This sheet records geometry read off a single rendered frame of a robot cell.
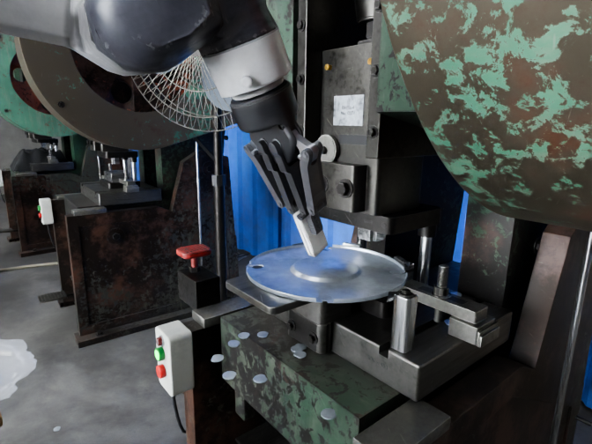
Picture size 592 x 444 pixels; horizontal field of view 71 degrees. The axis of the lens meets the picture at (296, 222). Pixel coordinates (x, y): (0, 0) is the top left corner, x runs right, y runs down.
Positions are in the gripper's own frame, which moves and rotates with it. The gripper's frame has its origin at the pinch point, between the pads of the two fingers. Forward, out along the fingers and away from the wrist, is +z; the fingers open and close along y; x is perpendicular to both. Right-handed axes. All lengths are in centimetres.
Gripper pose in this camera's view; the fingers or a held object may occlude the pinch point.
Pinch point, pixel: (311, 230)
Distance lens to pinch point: 57.3
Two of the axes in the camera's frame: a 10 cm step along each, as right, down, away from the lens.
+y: 6.6, 1.8, -7.3
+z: 3.2, 8.1, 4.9
